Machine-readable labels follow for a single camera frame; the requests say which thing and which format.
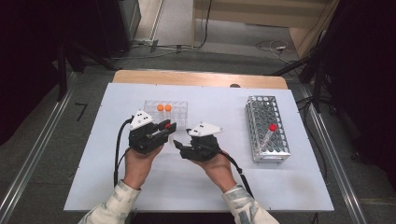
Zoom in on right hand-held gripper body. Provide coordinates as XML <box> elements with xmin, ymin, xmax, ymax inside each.
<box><xmin>178</xmin><ymin>121</ymin><xmax>224</xmax><ymax>163</ymax></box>

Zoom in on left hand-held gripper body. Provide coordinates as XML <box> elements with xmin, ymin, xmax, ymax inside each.
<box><xmin>127</xmin><ymin>109</ymin><xmax>172</xmax><ymax>155</ymax></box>

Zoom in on clear plastic tube rack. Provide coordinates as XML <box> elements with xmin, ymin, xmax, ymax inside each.
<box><xmin>143</xmin><ymin>99</ymin><xmax>189</xmax><ymax>132</ymax></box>

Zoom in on metal tube rack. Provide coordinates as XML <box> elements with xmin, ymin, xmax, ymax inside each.
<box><xmin>244</xmin><ymin>94</ymin><xmax>292</xmax><ymax>164</ymax></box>

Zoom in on person's right hand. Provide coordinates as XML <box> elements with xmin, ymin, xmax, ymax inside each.
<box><xmin>192</xmin><ymin>151</ymin><xmax>238</xmax><ymax>194</ymax></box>

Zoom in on person's left hand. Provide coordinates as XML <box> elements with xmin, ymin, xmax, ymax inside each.
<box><xmin>122</xmin><ymin>145</ymin><xmax>164</xmax><ymax>190</ymax></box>

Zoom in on white table board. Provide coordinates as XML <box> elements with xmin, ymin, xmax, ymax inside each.
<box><xmin>64</xmin><ymin>82</ymin><xmax>334</xmax><ymax>213</ymax></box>

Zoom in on wooden table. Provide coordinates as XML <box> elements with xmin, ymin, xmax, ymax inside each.
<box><xmin>112</xmin><ymin>69</ymin><xmax>289</xmax><ymax>91</ymax></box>

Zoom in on black metal stand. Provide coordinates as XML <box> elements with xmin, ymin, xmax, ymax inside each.
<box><xmin>55</xmin><ymin>40</ymin><xmax>120</xmax><ymax>102</ymax></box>
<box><xmin>264</xmin><ymin>46</ymin><xmax>339</xmax><ymax>114</ymax></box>

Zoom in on black cabinet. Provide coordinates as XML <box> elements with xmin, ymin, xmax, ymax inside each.
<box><xmin>92</xmin><ymin>0</ymin><xmax>142</xmax><ymax>59</ymax></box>

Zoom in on light wooden furniture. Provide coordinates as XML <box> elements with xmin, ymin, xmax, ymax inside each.
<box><xmin>191</xmin><ymin>0</ymin><xmax>340</xmax><ymax>59</ymax></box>

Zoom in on black curtain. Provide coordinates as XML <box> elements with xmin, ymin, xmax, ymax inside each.
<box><xmin>320</xmin><ymin>0</ymin><xmax>396</xmax><ymax>190</ymax></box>
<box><xmin>0</xmin><ymin>0</ymin><xmax>106</xmax><ymax>147</ymax></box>

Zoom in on left hand-held gripper cable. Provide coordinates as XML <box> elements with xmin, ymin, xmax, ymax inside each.
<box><xmin>113</xmin><ymin>117</ymin><xmax>134</xmax><ymax>188</ymax></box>

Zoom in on floor cable bundle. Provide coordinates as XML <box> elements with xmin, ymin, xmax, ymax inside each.
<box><xmin>111</xmin><ymin>38</ymin><xmax>194</xmax><ymax>60</ymax></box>

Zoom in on black hanging cable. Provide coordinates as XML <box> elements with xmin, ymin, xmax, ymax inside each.
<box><xmin>192</xmin><ymin>0</ymin><xmax>214</xmax><ymax>50</ymax></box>

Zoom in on black cable beside table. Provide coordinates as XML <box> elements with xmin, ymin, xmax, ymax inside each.
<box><xmin>297</xmin><ymin>97</ymin><xmax>329</xmax><ymax>180</ymax></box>

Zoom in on aluminium floor rail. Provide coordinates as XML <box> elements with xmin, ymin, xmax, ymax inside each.
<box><xmin>0</xmin><ymin>73</ymin><xmax>78</xmax><ymax>224</ymax></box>
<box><xmin>298</xmin><ymin>83</ymin><xmax>368</xmax><ymax>224</ymax></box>

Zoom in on grey floor cable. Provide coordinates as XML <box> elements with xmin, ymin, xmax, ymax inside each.
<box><xmin>255</xmin><ymin>39</ymin><xmax>291</xmax><ymax>63</ymax></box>

